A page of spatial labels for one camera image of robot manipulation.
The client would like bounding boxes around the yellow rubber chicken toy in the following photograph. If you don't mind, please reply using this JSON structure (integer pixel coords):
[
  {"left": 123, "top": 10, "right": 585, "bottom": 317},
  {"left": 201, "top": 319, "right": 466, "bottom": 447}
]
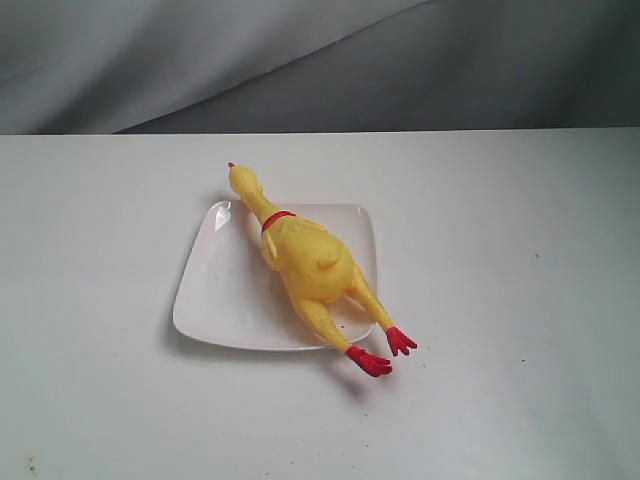
[{"left": 228, "top": 162, "right": 417, "bottom": 377}]

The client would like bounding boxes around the white square plate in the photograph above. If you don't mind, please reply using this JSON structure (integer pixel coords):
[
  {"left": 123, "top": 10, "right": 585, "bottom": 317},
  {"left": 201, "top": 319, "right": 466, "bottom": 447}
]
[{"left": 172, "top": 200, "right": 377, "bottom": 352}]

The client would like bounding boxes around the grey backdrop cloth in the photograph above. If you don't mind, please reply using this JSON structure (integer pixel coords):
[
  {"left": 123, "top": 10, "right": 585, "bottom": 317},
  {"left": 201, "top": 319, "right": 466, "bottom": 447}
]
[{"left": 1, "top": 1, "right": 639, "bottom": 134}]

